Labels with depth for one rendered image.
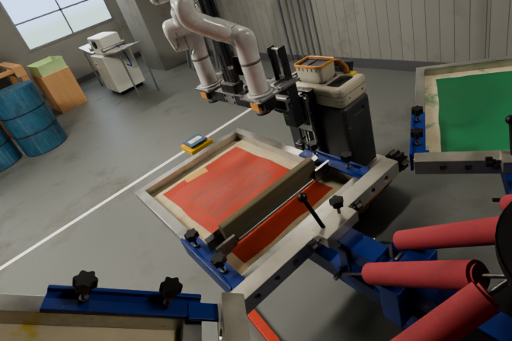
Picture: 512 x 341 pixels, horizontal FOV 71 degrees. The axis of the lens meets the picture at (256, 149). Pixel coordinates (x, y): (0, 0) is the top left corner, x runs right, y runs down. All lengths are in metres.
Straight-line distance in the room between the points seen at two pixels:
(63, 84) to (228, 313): 7.01
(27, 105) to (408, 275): 5.48
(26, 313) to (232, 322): 0.38
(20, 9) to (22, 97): 3.80
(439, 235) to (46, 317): 0.79
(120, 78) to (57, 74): 1.16
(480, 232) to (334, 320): 1.41
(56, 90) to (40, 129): 1.79
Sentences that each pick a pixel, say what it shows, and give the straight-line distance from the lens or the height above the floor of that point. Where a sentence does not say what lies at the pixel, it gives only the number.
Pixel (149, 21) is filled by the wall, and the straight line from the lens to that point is 7.48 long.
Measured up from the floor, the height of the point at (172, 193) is 0.96.
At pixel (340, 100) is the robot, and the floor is 0.85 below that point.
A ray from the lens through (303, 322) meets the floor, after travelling 2.14.
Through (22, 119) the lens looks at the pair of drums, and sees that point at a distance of 5.87.
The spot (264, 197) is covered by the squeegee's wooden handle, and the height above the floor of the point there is 1.06.
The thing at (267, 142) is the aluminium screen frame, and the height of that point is 0.99.
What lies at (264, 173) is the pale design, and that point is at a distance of 1.47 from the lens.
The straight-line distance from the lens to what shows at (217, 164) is 1.65.
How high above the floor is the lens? 1.77
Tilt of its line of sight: 30 degrees down
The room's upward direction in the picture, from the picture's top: 19 degrees counter-clockwise
